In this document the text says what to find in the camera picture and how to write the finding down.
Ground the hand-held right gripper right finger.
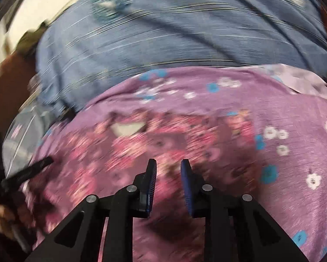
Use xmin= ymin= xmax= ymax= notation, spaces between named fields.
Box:
xmin=180 ymin=159 xmax=309 ymax=262

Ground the olive green cloth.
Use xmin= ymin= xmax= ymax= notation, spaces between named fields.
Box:
xmin=17 ymin=22 xmax=53 ymax=59

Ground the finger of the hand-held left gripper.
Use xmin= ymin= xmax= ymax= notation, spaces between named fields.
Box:
xmin=1 ymin=157 xmax=55 ymax=194

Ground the grey printed cloth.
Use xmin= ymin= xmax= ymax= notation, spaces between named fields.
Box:
xmin=1 ymin=105 xmax=53 ymax=175

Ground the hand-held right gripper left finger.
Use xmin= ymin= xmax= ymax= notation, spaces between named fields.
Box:
xmin=24 ymin=159 xmax=157 ymax=262

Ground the person's left hand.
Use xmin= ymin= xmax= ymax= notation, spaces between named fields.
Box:
xmin=0 ymin=196 xmax=26 ymax=241

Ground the mauve floral garment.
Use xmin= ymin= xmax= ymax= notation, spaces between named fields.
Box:
xmin=34 ymin=109 xmax=258 ymax=262

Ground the blue plaid bed sheet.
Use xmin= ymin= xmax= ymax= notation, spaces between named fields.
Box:
xmin=34 ymin=0 xmax=327 ymax=115

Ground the brown wooden furniture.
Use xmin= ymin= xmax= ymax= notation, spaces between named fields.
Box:
xmin=0 ymin=52 xmax=40 ymax=133

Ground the purple floral blanket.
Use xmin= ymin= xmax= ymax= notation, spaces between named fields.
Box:
xmin=30 ymin=64 xmax=327 ymax=262

